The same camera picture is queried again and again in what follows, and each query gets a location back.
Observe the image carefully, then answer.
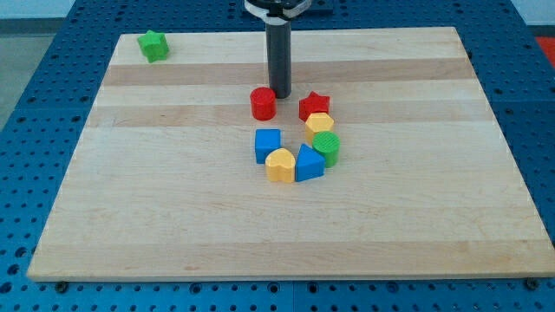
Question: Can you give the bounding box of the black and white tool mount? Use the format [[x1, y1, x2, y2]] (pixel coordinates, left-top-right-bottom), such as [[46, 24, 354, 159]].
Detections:
[[244, 0, 312, 25]]

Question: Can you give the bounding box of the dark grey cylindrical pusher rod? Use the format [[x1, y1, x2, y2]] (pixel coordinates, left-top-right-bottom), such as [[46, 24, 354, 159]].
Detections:
[[265, 22, 291, 99]]

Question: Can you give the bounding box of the red cylinder block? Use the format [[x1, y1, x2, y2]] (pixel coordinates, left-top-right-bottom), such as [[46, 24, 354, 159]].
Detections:
[[250, 87, 277, 121]]

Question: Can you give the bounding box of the red star block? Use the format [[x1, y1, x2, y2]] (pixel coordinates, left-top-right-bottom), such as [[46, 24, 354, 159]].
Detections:
[[298, 91, 331, 121]]

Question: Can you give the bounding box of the yellow hexagon block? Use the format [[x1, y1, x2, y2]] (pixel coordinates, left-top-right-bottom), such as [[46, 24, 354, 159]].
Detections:
[[304, 113, 335, 145]]

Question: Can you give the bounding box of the blue cube block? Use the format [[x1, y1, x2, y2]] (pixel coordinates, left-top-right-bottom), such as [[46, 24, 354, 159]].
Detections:
[[254, 128, 281, 164]]

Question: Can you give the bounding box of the green cylinder block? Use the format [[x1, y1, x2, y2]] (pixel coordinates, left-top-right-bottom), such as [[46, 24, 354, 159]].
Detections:
[[312, 131, 341, 168]]

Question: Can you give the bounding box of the green star block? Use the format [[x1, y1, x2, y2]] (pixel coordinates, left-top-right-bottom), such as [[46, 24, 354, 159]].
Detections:
[[137, 30, 169, 63]]

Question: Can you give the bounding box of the yellow heart block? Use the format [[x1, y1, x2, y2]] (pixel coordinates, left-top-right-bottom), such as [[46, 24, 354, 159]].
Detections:
[[264, 148, 296, 183]]

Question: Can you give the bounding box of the blue triangle block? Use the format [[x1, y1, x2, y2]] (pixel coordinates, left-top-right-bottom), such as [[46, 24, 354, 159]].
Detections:
[[296, 144, 325, 182]]

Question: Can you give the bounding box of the light wooden board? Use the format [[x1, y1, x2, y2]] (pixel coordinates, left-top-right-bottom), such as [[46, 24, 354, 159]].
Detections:
[[28, 27, 554, 282]]

